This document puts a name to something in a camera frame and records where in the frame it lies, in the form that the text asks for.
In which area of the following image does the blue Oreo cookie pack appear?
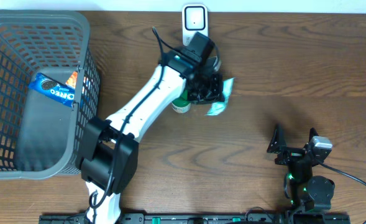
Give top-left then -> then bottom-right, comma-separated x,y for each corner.
29,73 -> 75,107

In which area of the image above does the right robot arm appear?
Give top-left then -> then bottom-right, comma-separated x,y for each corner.
267,124 -> 335,223

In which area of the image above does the green lid white jar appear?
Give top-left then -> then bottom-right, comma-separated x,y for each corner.
172,90 -> 191,114

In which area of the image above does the white barcode scanner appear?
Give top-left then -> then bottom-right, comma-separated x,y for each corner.
182,4 -> 209,46

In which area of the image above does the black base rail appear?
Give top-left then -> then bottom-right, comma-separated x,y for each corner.
39,212 -> 352,224

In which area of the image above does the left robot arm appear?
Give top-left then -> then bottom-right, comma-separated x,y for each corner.
75,49 -> 225,223

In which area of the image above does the grey plastic mesh basket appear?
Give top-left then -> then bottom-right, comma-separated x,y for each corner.
0,10 -> 101,180

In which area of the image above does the white teal wet wipes pack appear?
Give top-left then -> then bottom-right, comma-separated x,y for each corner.
206,78 -> 234,116

